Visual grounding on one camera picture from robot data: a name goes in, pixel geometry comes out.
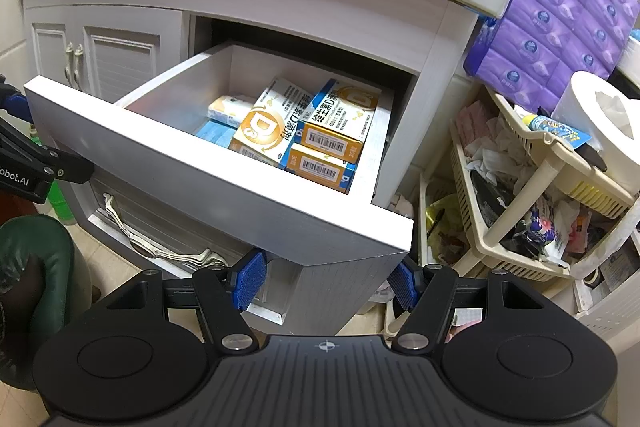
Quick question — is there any large white orange medicine box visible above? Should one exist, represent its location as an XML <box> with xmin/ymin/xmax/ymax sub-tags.
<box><xmin>228</xmin><ymin>76</ymin><xmax>321</xmax><ymax>168</ymax></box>

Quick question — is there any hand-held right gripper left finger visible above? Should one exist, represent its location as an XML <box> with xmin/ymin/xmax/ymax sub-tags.
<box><xmin>92</xmin><ymin>248</ymin><xmax>268</xmax><ymax>353</ymax></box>

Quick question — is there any light blue packet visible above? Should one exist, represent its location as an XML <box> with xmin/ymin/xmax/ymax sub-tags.
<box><xmin>195</xmin><ymin>119</ymin><xmax>251</xmax><ymax>152</ymax></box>

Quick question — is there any small white orange box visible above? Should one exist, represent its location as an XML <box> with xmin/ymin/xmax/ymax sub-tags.
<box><xmin>207</xmin><ymin>94</ymin><xmax>256</xmax><ymax>128</ymax></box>

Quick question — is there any white vanity cabinet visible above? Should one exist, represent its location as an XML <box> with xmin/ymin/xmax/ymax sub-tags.
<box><xmin>15</xmin><ymin>0</ymin><xmax>481</xmax><ymax>323</ymax></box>

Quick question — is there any white toilet paper roll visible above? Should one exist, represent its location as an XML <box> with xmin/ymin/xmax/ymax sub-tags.
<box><xmin>550</xmin><ymin>71</ymin><xmax>640</xmax><ymax>168</ymax></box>

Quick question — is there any white drawer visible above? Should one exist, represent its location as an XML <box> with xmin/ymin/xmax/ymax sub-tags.
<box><xmin>24</xmin><ymin>43</ymin><xmax>417</xmax><ymax>325</ymax></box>

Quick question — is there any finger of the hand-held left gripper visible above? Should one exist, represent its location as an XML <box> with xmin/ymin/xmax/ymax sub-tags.
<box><xmin>0</xmin><ymin>74</ymin><xmax>34</xmax><ymax>124</ymax></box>
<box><xmin>0</xmin><ymin>117</ymin><xmax>95</xmax><ymax>184</ymax></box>

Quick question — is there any green bottle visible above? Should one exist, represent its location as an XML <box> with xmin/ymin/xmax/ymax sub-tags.
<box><xmin>47</xmin><ymin>182</ymin><xmax>76</xmax><ymax>228</ymax></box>

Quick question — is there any blue orange medicine box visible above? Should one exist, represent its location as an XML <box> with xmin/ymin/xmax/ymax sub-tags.
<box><xmin>286</xmin><ymin>142</ymin><xmax>357</xmax><ymax>194</ymax></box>
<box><xmin>295</xmin><ymin>79</ymin><xmax>382</xmax><ymax>152</ymax></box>

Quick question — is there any beige plastic storage rack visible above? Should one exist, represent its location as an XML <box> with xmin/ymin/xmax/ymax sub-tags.
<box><xmin>449</xmin><ymin>84</ymin><xmax>640</xmax><ymax>280</ymax></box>

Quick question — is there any blue printed tube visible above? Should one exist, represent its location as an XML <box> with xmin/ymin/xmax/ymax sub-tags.
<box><xmin>522</xmin><ymin>114</ymin><xmax>593</xmax><ymax>148</ymax></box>

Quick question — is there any purple tissue multipack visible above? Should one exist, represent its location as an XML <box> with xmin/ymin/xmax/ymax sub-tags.
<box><xmin>462</xmin><ymin>0</ymin><xmax>640</xmax><ymax>108</ymax></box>

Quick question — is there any silver drawer handle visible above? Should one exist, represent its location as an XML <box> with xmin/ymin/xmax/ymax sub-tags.
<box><xmin>101</xmin><ymin>192</ymin><xmax>231</xmax><ymax>269</ymax></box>

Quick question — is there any white plastic basket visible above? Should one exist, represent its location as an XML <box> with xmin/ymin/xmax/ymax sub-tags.
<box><xmin>575</xmin><ymin>227</ymin><xmax>640</xmax><ymax>333</ymax></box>

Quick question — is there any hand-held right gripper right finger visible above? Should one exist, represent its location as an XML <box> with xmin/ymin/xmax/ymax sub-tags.
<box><xmin>387</xmin><ymin>257</ymin><xmax>548</xmax><ymax>353</ymax></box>

